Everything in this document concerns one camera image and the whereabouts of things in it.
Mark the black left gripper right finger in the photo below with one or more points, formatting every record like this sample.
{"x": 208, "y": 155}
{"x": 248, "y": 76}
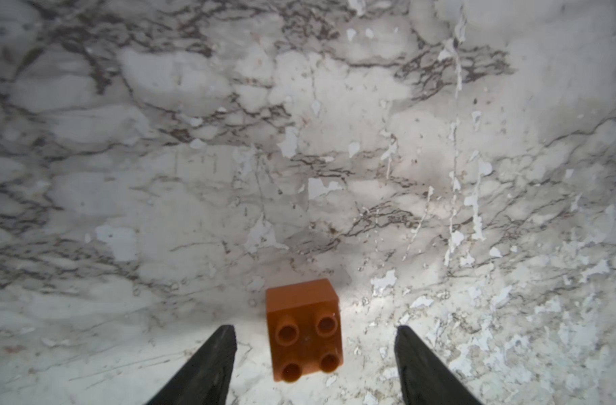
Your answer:
{"x": 424, "y": 378}

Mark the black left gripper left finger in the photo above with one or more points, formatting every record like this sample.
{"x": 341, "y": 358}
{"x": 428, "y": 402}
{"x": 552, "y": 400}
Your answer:
{"x": 205, "y": 378}

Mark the orange lego brick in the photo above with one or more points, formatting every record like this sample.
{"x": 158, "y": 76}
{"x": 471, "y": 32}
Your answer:
{"x": 305, "y": 329}

